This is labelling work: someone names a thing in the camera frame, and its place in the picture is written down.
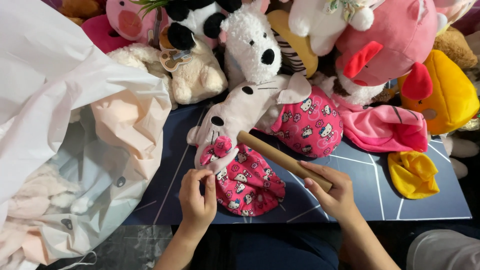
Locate person's left hand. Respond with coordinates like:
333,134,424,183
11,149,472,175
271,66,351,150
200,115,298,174
178,169,218,231

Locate person's right hand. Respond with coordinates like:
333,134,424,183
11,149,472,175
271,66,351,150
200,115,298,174
300,160,357,226

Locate brown cardboard tube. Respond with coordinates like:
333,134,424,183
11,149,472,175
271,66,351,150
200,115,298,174
237,130,333,193

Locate white cat plush pink dress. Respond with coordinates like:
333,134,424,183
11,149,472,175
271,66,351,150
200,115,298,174
186,73,344,174

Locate navy mat with white lines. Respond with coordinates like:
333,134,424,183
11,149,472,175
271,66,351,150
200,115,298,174
122,100,472,226

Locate pink cat-print plush fabric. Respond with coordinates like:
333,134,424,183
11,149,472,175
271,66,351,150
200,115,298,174
214,144,286,217

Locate yellow fabric piece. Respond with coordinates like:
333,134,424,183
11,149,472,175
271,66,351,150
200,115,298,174
387,151,440,200

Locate person's dark blue trousers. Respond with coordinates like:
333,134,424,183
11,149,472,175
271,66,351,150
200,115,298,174
187,224,340,270

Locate pink striped plush cloth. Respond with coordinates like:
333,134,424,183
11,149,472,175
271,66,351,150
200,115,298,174
332,94,429,154

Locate white and brown fluffy plush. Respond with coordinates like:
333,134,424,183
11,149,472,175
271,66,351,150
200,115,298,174
311,70,392,106

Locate grey cloth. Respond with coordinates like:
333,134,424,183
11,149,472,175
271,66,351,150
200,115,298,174
406,229,480,270

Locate cream bear plush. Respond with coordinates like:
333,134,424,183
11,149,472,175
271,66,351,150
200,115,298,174
107,35,229,110

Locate white plush feet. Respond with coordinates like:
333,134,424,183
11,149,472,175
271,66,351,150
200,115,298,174
440,133,480,180

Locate guitar-shaped paper tag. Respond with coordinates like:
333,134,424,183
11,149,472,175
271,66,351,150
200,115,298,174
159,48,194,73

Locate yellow chick plush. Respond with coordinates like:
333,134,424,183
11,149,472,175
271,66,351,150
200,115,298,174
398,49,480,136

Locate yellow striped plush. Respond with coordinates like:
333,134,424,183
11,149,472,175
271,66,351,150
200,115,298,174
267,10,319,79

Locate large white plastic bag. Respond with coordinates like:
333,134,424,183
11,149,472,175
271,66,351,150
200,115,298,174
0,0,172,270

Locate white fluffy dog plush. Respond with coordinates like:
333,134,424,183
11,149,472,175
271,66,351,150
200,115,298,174
219,2,283,91

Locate large pink plush red ears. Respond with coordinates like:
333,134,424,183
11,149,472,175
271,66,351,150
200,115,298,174
335,0,449,101

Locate white plush with bow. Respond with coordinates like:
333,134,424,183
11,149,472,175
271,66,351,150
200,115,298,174
288,0,376,57

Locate black and white panda plush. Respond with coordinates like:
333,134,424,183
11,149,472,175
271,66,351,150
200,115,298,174
165,0,243,52

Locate tan bear plush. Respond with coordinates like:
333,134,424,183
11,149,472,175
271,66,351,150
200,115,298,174
433,26,479,70

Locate magenta plush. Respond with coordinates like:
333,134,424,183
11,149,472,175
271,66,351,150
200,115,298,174
81,14,133,54

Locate pink pig plush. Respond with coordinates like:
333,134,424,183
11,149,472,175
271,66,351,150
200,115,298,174
106,0,169,48

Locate green plant leaves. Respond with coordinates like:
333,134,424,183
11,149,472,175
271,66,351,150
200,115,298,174
131,0,170,19

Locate pale pink and white plush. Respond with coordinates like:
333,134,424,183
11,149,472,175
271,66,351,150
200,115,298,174
434,0,478,37

